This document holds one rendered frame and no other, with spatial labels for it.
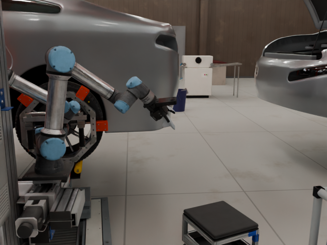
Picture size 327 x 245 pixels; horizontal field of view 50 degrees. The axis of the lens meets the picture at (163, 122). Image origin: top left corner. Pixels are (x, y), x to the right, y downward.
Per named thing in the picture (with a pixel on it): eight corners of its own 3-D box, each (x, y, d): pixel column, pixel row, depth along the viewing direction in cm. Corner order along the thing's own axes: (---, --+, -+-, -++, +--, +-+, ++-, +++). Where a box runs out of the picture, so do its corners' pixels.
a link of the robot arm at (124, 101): (118, 112, 190) (132, 97, 192) (126, 115, 180) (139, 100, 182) (108, 102, 187) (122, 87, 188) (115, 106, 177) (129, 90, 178)
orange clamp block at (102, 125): (96, 129, 273) (107, 128, 275) (96, 131, 266) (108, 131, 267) (95, 120, 272) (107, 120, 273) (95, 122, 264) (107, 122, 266)
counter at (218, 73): (210, 78, 1488) (211, 59, 1470) (226, 85, 1256) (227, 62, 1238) (193, 78, 1481) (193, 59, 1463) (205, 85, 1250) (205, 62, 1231)
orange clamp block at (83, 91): (83, 99, 266) (89, 89, 266) (82, 101, 259) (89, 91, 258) (75, 94, 264) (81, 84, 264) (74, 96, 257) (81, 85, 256)
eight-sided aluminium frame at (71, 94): (97, 158, 277) (94, 90, 265) (97, 161, 271) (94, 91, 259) (25, 162, 267) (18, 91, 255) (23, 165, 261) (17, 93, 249)
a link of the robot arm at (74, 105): (70, 96, 216) (81, 103, 220) (61, 108, 221) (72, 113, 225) (69, 105, 210) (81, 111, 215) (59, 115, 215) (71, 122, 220)
